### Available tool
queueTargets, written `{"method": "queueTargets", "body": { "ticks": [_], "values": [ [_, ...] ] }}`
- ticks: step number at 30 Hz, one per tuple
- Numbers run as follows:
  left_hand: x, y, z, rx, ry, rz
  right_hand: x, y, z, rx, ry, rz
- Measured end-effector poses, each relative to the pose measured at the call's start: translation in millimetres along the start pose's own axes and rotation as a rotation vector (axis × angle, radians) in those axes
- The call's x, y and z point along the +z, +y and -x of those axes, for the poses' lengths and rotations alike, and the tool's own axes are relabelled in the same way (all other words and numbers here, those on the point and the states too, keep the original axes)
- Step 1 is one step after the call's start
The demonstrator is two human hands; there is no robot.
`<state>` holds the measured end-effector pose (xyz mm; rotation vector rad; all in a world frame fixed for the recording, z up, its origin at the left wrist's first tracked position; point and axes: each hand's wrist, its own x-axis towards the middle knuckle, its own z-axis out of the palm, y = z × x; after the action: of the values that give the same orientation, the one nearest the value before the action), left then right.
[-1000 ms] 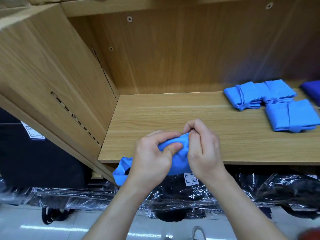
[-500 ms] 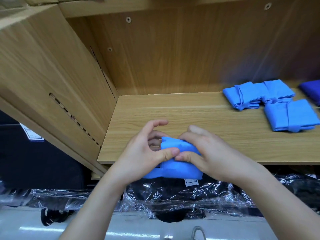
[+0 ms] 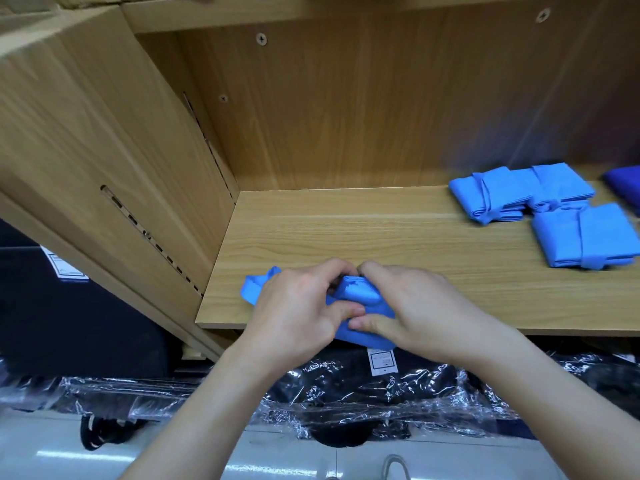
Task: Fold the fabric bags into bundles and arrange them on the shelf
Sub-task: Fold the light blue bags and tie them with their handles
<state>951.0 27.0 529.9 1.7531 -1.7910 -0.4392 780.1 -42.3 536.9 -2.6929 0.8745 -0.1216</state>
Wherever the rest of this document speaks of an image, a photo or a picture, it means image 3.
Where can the person's right hand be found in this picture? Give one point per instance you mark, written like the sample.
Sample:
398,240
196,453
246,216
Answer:
435,315

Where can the person's left hand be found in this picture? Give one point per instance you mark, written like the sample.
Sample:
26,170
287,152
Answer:
295,320

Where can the light blue non-woven bag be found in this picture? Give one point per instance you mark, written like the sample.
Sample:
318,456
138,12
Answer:
358,290
565,187
495,195
585,237

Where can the wooden shelf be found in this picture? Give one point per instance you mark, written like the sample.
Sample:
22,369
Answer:
450,235

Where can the person's left forearm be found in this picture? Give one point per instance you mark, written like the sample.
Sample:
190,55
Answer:
200,425

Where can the person's right forearm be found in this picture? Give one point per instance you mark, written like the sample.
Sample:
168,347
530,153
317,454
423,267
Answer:
570,405

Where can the person's right shoe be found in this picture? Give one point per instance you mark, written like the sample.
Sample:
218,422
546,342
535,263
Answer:
396,468

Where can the beige woven basket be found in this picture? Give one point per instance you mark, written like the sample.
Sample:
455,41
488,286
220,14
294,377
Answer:
80,1

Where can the white paper tag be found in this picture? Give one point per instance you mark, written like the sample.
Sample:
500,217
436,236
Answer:
383,362

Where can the black wrapped bag with tag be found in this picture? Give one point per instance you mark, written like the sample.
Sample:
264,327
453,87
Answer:
330,395

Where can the black plastic-wrapped bag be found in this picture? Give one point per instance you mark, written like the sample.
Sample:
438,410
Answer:
100,400
590,380

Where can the white blue-edged label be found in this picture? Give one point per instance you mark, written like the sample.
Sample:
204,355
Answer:
64,265

